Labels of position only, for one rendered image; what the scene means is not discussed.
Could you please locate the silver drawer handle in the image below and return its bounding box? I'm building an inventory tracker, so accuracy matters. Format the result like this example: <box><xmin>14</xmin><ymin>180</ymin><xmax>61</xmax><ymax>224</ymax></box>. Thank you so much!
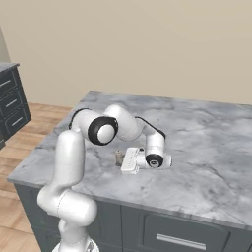
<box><xmin>156</xmin><ymin>232</ymin><xmax>208</xmax><ymax>251</ymax></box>

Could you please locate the dark grey island cabinet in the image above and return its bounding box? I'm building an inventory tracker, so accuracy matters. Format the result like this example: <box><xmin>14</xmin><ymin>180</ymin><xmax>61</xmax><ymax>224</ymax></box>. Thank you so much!
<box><xmin>14</xmin><ymin>182</ymin><xmax>252</xmax><ymax>252</ymax></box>

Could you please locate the dark grey cabinet door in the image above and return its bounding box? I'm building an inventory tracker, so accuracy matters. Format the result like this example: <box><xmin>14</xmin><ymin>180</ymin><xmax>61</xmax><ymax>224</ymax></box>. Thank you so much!
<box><xmin>86</xmin><ymin>198</ymin><xmax>123</xmax><ymax>252</ymax></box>

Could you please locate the dark grey drawer front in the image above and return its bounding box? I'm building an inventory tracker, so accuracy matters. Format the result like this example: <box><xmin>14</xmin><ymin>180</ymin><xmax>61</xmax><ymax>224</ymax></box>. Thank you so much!
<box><xmin>141</xmin><ymin>212</ymin><xmax>231</xmax><ymax>252</ymax></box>

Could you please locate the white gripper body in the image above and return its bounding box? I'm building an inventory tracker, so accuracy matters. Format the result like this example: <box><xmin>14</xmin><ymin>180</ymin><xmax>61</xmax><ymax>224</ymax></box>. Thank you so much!
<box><xmin>120</xmin><ymin>147</ymin><xmax>142</xmax><ymax>175</ymax></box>

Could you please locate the dark blue drawer unit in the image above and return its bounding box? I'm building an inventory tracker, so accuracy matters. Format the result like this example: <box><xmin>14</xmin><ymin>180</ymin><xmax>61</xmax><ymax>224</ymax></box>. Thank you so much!
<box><xmin>0</xmin><ymin>62</ymin><xmax>32</xmax><ymax>151</ymax></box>

